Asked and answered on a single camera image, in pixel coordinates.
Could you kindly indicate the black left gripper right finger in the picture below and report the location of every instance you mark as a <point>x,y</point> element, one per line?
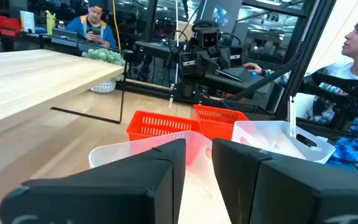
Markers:
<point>291,193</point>

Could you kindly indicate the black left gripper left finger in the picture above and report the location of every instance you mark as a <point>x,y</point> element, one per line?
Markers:
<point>104,193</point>

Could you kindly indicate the clear plastic basket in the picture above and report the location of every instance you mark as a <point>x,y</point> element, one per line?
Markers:
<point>269,140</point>
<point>200,193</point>

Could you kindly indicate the red plastic basket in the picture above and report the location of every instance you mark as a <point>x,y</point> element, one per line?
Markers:
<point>134,130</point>
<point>216,132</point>

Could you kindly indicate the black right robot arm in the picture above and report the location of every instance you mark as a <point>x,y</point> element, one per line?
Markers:
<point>190,90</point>

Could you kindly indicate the wooden shelf with black legs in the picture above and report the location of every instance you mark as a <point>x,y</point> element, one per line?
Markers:
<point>42,81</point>

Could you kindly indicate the thin white pole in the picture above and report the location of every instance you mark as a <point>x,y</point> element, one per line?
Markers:
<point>176,37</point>

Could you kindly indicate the laptop keyboard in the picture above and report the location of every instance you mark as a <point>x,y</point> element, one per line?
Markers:
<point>238,74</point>

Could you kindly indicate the dark monitor screen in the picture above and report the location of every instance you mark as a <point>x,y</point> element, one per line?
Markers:
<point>221,15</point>

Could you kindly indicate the person's hand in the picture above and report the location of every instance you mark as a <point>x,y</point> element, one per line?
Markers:
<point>252,67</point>

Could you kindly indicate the white plastic strip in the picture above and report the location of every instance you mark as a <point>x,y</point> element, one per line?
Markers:
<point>291,115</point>

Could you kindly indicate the succulent plant in white pot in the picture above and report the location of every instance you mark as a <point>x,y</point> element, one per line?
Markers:
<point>104,56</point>

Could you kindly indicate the black equipment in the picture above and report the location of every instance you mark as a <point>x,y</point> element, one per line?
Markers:
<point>346,99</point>

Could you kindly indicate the grey laptop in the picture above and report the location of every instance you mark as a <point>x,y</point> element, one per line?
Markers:
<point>64,35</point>

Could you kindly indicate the yellow-green bottle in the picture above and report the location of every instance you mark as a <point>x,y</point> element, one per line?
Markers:
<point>50,23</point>

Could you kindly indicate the white sign card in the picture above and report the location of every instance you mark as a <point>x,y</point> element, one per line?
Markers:
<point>27,21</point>

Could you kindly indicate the red bag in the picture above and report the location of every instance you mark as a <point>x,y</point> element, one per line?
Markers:
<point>8,26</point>

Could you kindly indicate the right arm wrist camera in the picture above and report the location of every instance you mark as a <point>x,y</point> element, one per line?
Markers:
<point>210,38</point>

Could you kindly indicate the black aluminium frame rail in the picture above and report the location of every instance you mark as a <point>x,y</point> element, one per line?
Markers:
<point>154,91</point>

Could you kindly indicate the black diagonal frame brace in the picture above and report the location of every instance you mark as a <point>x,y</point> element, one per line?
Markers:
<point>266,79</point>

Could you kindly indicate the black frame post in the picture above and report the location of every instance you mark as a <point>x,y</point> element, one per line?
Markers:
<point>309,46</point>

